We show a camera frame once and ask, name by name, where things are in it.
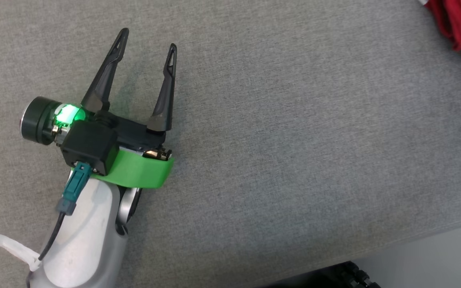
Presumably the left black cable teal plug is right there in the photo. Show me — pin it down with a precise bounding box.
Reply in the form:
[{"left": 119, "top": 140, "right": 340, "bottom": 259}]
[{"left": 38, "top": 162, "right": 92, "bottom": 261}]

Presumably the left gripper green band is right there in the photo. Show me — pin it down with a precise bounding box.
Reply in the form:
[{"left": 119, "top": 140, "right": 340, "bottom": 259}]
[{"left": 20, "top": 28, "right": 178, "bottom": 189}]

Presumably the white fabric strap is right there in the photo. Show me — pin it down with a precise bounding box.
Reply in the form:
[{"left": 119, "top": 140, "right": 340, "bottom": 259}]
[{"left": 0, "top": 231, "right": 43, "bottom": 272}]

